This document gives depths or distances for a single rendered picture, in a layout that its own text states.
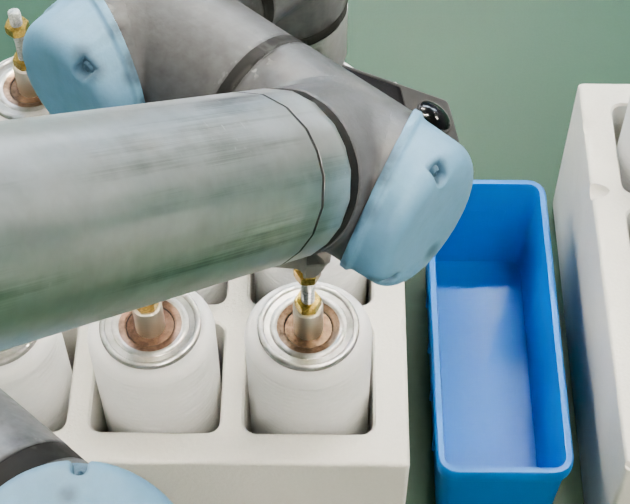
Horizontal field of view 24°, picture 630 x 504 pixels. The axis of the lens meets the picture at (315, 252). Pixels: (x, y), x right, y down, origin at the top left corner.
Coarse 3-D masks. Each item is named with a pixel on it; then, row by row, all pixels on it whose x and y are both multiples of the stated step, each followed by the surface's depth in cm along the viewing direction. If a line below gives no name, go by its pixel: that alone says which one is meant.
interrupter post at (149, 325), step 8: (160, 304) 106; (136, 312) 105; (152, 312) 105; (160, 312) 106; (136, 320) 106; (144, 320) 106; (152, 320) 106; (160, 320) 107; (136, 328) 108; (144, 328) 107; (152, 328) 107; (160, 328) 107; (144, 336) 108; (152, 336) 107
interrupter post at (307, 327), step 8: (296, 312) 105; (320, 312) 105; (296, 320) 106; (304, 320) 105; (312, 320) 105; (320, 320) 106; (296, 328) 107; (304, 328) 106; (312, 328) 106; (320, 328) 107; (304, 336) 107; (312, 336) 107
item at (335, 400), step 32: (256, 320) 109; (256, 352) 107; (352, 352) 107; (256, 384) 110; (288, 384) 106; (320, 384) 106; (352, 384) 108; (256, 416) 114; (288, 416) 110; (320, 416) 110; (352, 416) 112
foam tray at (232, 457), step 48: (240, 288) 119; (384, 288) 119; (240, 336) 116; (384, 336) 116; (96, 384) 115; (240, 384) 114; (384, 384) 114; (96, 432) 111; (240, 432) 111; (384, 432) 111; (192, 480) 112; (240, 480) 112; (288, 480) 112; (336, 480) 112; (384, 480) 111
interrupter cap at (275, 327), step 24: (288, 288) 110; (264, 312) 109; (288, 312) 109; (336, 312) 109; (264, 336) 107; (288, 336) 108; (336, 336) 107; (288, 360) 106; (312, 360) 106; (336, 360) 106
